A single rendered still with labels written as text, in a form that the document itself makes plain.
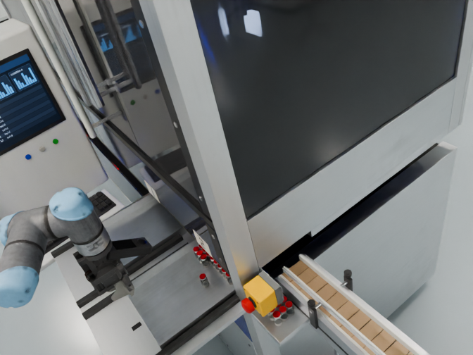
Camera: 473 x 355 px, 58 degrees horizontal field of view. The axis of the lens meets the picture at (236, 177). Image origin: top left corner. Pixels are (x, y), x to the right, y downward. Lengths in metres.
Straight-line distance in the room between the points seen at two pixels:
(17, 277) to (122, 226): 0.85
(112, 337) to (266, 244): 0.55
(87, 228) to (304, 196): 0.56
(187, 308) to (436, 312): 1.37
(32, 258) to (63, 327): 1.81
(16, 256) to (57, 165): 1.06
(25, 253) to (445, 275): 2.04
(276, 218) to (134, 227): 0.69
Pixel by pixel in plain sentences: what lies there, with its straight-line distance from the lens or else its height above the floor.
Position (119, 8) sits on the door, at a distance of 0.94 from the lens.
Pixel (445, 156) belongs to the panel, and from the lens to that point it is 1.75.
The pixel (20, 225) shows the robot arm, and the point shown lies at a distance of 0.98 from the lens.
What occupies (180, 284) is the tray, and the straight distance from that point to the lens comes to 1.42.
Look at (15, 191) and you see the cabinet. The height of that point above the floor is 1.01.
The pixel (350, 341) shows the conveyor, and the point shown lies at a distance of 1.18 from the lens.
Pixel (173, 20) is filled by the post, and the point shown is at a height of 1.73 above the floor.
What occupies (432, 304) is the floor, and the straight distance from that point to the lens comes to 2.37.
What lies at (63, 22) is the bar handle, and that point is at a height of 1.67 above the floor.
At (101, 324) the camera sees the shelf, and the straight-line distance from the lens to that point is 1.44.
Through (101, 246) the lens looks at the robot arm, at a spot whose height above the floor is 1.31.
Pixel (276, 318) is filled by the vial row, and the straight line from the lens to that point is 1.23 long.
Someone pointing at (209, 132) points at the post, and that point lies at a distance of 0.86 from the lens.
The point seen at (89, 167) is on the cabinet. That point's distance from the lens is 2.01.
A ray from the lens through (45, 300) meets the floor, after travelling 2.91.
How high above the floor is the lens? 1.97
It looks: 40 degrees down
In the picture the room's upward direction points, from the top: 14 degrees counter-clockwise
